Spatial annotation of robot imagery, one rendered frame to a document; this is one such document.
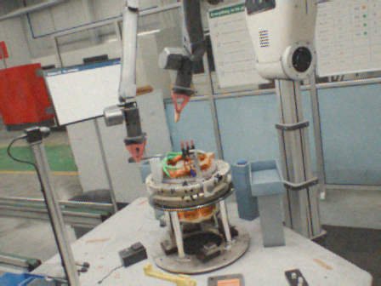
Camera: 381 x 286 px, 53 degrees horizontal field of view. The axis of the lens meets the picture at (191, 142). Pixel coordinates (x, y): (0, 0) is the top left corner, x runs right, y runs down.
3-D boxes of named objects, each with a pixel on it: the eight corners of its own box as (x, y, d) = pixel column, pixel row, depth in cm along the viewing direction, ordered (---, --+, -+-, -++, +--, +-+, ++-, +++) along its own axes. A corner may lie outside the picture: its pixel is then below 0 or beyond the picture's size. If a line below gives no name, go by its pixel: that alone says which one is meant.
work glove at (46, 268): (30, 274, 153) (28, 268, 152) (53, 258, 163) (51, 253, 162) (72, 283, 141) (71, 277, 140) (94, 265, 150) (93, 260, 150)
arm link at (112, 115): (132, 86, 137) (128, 94, 145) (100, 90, 133) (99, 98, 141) (140, 117, 136) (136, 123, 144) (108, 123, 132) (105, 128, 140)
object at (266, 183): (292, 256, 134) (283, 180, 127) (261, 259, 135) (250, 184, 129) (284, 224, 157) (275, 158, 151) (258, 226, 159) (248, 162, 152)
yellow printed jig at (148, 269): (143, 276, 137) (141, 267, 137) (150, 271, 140) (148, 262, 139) (192, 290, 124) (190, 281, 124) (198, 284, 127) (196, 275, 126)
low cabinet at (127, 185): (184, 194, 425) (165, 88, 397) (157, 216, 379) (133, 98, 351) (115, 191, 476) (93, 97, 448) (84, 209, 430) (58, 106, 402)
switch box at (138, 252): (120, 261, 150) (116, 248, 149) (143, 252, 154) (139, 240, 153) (124, 268, 145) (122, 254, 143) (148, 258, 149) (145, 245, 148)
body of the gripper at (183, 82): (173, 92, 130) (177, 71, 128) (172, 87, 140) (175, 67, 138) (191, 94, 131) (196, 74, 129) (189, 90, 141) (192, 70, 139)
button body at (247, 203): (250, 221, 164) (242, 166, 158) (238, 218, 170) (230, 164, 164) (260, 215, 169) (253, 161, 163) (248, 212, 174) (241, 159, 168)
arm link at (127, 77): (141, -8, 146) (136, 7, 156) (127, -11, 144) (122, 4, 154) (136, 99, 136) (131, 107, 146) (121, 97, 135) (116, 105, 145)
